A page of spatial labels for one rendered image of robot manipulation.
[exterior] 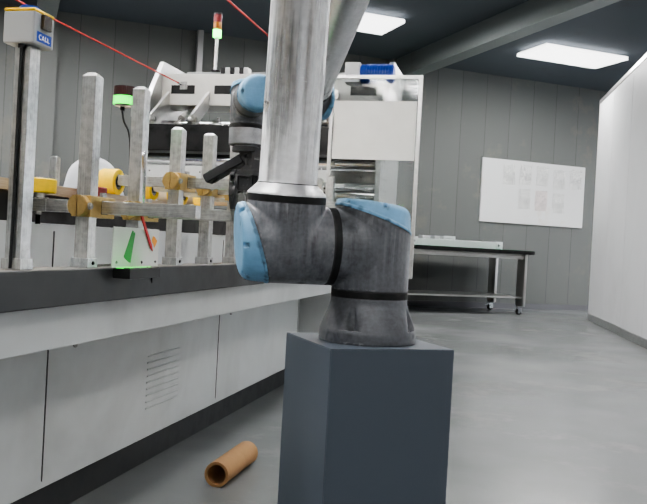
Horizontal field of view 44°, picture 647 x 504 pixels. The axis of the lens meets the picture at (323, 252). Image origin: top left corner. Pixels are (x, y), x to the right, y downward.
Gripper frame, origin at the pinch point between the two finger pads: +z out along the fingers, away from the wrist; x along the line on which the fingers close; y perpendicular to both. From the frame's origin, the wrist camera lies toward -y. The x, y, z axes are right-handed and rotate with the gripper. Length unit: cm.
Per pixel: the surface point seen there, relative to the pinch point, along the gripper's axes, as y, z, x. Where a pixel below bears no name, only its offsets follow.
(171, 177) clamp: -25.9, -13.1, 16.4
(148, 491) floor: -35, 82, 28
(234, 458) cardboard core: -15, 75, 50
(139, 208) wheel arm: -14.1, -2.0, -26.5
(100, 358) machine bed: -47, 41, 18
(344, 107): -27, -75, 247
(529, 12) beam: 73, -240, 635
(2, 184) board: -45, -6, -34
